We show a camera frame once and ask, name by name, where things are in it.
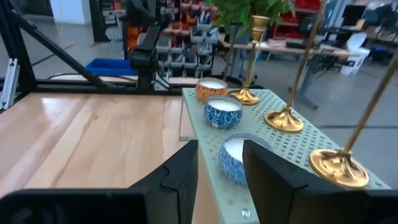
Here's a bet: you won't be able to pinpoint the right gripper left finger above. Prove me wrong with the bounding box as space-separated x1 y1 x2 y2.
129 139 200 224

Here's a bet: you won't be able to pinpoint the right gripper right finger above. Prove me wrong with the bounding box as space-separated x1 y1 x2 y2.
242 139 354 224

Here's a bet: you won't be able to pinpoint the light blue floral candle tin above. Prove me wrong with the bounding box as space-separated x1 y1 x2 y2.
218 133 274 187

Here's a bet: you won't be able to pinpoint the tall brass candlestick holder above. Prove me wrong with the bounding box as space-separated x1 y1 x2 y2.
264 0 327 134
310 51 398 190

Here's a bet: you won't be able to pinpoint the dark blue floral candle tin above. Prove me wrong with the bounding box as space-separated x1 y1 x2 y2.
203 95 244 131

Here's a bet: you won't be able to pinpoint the short brass candlestick holder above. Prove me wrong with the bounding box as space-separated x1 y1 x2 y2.
229 15 271 106

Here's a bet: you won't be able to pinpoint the orange patterned candle tin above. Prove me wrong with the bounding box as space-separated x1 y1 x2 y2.
195 77 229 103

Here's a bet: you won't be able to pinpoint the green perforated metal shelf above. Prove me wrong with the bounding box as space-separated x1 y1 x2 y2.
178 88 391 224

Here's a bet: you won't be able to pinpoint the blue plastic bin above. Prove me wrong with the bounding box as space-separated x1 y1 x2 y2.
84 58 139 77

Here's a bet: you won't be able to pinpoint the rack of grey bins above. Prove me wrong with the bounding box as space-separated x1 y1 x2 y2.
155 0 220 80

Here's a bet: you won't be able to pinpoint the wooden desk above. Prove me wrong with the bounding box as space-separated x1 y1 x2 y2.
217 39 361 110

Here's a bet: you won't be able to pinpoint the leafy green plant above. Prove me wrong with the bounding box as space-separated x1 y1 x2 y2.
205 0 296 78

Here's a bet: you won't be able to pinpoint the red storage bins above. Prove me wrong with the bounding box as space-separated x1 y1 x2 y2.
269 0 322 40

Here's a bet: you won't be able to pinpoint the dark desk monitor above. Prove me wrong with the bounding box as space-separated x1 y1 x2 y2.
341 4 367 28

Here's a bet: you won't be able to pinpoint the white cabinet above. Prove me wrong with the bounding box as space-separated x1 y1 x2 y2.
49 0 93 26

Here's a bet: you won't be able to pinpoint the black frame rail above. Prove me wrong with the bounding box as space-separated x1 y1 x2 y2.
0 79 200 96

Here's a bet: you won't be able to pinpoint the aluminium frame bracket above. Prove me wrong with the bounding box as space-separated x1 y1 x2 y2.
0 57 20 110

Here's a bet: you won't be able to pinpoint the black diagonal frame strut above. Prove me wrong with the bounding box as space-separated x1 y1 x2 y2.
6 0 109 91

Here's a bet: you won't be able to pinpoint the black frame post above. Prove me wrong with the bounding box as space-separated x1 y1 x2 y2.
0 0 37 94

